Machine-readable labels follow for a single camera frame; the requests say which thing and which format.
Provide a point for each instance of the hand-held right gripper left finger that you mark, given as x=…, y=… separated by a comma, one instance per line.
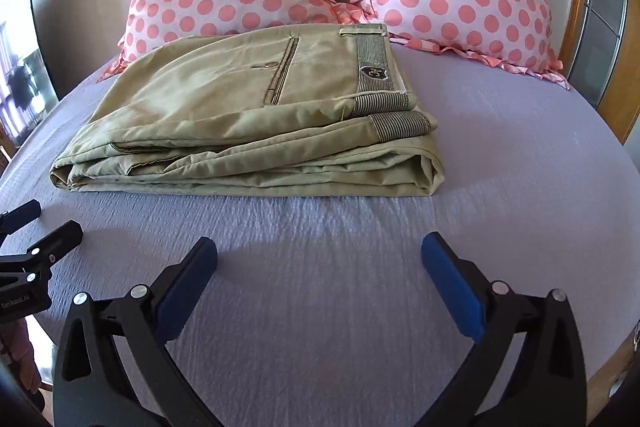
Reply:
x=186, y=284

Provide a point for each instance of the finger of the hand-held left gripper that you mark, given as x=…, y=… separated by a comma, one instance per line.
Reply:
x=57, y=239
x=22, y=212

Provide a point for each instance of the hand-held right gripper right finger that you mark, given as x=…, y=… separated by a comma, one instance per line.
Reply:
x=451, y=287

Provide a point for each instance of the khaki pants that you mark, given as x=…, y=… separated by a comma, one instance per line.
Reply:
x=240, y=122

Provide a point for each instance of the pink cloth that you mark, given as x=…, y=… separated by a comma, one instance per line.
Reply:
x=17, y=347

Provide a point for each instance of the dark glass panel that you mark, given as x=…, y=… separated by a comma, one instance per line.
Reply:
x=25, y=82

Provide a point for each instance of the lilac bed sheet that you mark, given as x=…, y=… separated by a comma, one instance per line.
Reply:
x=320, y=232

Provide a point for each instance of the grey cabinet door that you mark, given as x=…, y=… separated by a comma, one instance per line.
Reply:
x=600, y=32

